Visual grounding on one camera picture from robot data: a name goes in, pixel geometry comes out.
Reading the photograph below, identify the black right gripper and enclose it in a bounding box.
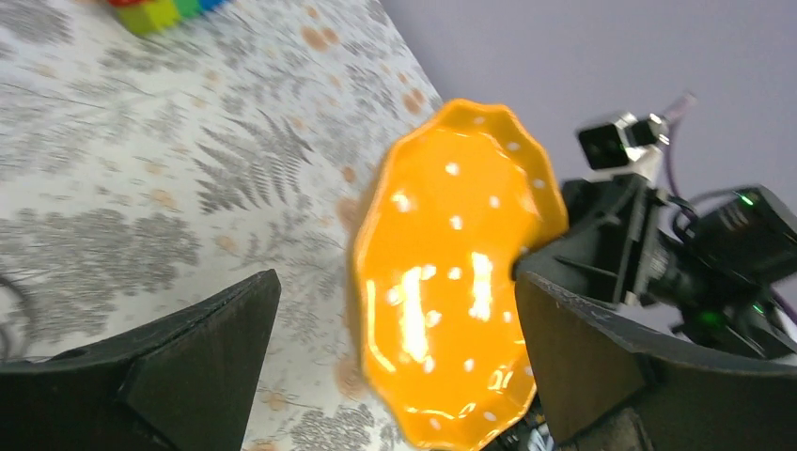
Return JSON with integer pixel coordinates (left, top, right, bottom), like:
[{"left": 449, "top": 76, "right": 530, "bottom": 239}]
[{"left": 513, "top": 177, "right": 685, "bottom": 308}]

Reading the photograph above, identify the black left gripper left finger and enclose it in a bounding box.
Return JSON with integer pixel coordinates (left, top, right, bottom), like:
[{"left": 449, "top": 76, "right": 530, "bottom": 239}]
[{"left": 1, "top": 270, "right": 281, "bottom": 450}]

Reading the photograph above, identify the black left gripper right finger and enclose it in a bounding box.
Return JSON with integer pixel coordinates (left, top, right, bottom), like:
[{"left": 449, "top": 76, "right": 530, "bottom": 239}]
[{"left": 516, "top": 273, "right": 796, "bottom": 450}]

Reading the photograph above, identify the yellow dotted scalloped plate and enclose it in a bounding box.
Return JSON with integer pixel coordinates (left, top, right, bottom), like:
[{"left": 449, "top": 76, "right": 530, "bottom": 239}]
[{"left": 348, "top": 99, "right": 569, "bottom": 450}]

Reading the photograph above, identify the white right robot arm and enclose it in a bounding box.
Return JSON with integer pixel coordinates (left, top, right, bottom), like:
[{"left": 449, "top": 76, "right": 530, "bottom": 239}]
[{"left": 511, "top": 174, "right": 796, "bottom": 360}]

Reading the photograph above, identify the colourful toy brick car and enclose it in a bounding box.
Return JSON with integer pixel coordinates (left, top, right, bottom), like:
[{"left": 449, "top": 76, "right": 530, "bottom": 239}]
[{"left": 106, "top": 0, "right": 227, "bottom": 36}]

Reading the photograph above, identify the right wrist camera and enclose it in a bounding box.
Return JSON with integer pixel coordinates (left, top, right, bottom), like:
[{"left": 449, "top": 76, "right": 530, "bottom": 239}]
[{"left": 575, "top": 112, "right": 671, "bottom": 185}]

